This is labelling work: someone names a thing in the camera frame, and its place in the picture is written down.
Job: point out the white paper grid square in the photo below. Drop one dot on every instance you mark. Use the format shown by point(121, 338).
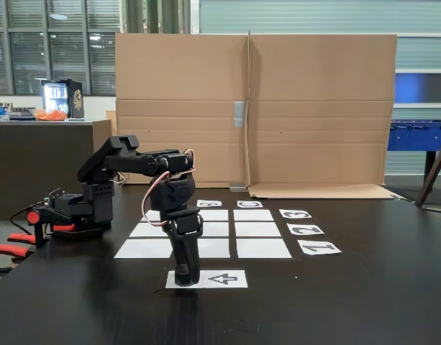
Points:
point(148, 230)
point(214, 248)
point(144, 248)
point(258, 230)
point(216, 215)
point(253, 215)
point(146, 216)
point(216, 230)
point(263, 248)

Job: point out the paper sheet letter B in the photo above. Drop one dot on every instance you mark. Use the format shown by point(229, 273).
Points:
point(201, 205)

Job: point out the white paper arrow sheet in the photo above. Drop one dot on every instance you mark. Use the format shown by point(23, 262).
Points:
point(238, 284)

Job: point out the grey tape piece on cardboard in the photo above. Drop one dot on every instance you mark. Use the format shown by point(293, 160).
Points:
point(238, 187)

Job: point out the paper sheet letter C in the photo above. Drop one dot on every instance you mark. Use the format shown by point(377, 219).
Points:
point(240, 206)

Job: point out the paper sheet number 3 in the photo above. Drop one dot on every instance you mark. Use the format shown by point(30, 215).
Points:
point(283, 212)

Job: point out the paper sheet number 2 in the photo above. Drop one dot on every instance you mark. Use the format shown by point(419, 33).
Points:
point(294, 233)

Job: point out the grey tape strip on cardboard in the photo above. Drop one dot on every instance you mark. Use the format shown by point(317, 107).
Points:
point(239, 114)

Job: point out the paper sheet number 1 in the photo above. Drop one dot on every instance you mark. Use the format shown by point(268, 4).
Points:
point(306, 252)

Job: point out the brown cardboard panel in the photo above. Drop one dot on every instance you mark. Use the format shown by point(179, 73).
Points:
point(313, 108)
point(177, 72)

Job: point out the black mini fridge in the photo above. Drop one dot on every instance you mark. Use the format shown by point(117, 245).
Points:
point(76, 97)

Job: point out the black clamp red knob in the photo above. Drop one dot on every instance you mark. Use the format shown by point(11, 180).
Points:
point(34, 217)

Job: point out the orange snack bag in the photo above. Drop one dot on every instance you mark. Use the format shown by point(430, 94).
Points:
point(51, 115)

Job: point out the brown counter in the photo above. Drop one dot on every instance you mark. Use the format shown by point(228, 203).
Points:
point(26, 161)

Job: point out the blue box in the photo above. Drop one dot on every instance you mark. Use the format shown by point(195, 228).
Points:
point(2, 113)

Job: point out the blue foosball table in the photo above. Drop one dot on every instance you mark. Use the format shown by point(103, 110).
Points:
point(414, 138)

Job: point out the dark wooden easel leg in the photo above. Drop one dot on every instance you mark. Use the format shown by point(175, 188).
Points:
point(430, 176)

